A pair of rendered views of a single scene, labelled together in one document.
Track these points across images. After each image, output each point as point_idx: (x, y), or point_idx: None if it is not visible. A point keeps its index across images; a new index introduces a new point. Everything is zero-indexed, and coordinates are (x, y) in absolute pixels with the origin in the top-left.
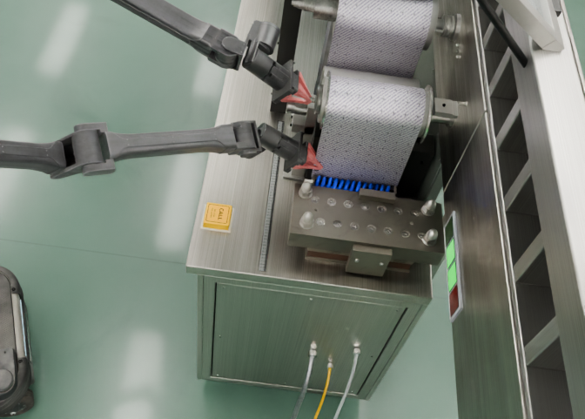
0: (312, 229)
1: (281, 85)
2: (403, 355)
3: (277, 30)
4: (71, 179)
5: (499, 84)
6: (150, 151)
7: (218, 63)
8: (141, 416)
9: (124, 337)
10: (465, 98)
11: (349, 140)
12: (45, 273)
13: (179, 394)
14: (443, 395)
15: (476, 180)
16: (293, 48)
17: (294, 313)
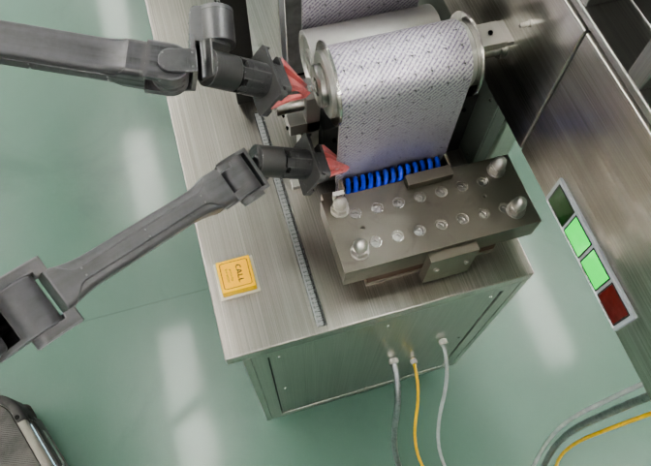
0: (371, 257)
1: (265, 89)
2: None
3: (229, 10)
4: (25, 245)
5: None
6: (122, 266)
7: (163, 92)
8: None
9: (167, 402)
10: (523, 15)
11: (379, 125)
12: (46, 368)
13: (253, 439)
14: (520, 322)
15: (603, 137)
16: (245, 16)
17: (368, 342)
